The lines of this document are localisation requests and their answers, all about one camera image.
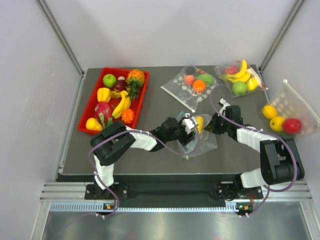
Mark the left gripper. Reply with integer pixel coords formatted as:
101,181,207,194
165,117,196,145

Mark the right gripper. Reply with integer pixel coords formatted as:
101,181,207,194
204,112,231,135

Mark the blue zip top bag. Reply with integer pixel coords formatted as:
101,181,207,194
177,111,218,160

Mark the yellow lemon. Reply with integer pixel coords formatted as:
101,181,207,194
195,116,205,134

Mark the small orange pumpkin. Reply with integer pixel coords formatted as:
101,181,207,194
121,108,135,125

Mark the toy pineapple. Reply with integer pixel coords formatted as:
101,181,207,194
126,69,145,101

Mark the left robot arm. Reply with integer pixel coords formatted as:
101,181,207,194
88,114,200,199

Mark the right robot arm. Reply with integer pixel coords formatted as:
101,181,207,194
205,102,305,198

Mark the zip bag with bananas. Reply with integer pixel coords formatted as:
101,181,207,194
214,59,268,98

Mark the dotted zip bag with fruit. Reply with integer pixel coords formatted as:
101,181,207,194
161,65,218,113

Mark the dotted bag with lemons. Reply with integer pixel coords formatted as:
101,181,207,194
259,79,320,138

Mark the yellow banana bunch in bin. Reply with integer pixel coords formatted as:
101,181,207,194
111,90,131,119

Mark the red plastic bin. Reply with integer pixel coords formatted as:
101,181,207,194
77,67,150,135

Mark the dark red mangosteen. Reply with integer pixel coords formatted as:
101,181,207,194
113,76,127,92

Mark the pink dragon fruit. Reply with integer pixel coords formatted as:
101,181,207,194
94,101,115,129

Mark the yellow bell pepper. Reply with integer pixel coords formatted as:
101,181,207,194
97,87,111,103

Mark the yellow pear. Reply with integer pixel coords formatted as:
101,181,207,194
85,117,103,132

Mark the green apple in bin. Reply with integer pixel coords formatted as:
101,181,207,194
102,74,117,88

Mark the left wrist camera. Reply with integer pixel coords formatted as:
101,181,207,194
181,113,199,134

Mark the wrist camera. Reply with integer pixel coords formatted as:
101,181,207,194
218,98,230,114
181,113,199,134

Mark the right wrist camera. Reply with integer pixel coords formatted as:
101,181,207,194
218,98,230,114

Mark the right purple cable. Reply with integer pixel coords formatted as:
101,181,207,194
209,83,300,218

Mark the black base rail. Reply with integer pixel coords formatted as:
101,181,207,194
85,174,263,201

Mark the grey cable duct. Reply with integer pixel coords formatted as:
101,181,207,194
50,202,252,213

